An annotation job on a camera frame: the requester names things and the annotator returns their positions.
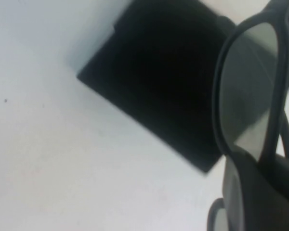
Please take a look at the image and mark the black-framed glasses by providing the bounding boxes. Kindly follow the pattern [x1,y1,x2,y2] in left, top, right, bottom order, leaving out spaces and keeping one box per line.
[206,0,289,231]

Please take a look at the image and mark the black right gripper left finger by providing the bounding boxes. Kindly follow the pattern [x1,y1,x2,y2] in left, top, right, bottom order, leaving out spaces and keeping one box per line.
[222,143,289,231]

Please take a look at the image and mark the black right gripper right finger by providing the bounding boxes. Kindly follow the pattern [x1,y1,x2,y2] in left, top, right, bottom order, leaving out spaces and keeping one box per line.
[260,153,289,201]

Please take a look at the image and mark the black glasses case, blue lining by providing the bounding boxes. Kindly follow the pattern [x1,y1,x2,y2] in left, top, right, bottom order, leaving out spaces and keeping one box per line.
[76,0,289,174]

